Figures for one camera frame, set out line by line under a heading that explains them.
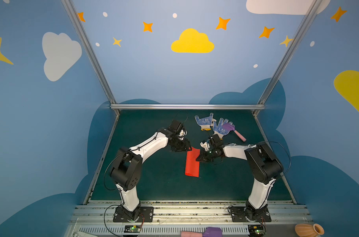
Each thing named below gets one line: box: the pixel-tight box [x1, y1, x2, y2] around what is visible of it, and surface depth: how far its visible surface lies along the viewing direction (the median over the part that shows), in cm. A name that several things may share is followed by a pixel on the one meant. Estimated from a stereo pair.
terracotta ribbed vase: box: [294, 223, 325, 237], surface depth 63 cm
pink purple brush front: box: [180, 226, 223, 237], surface depth 70 cm
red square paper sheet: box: [184, 146, 201, 178], surface depth 93 cm
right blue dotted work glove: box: [212, 118, 236, 141], surface depth 113 cm
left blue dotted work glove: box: [194, 112, 214, 131], surface depth 117 cm
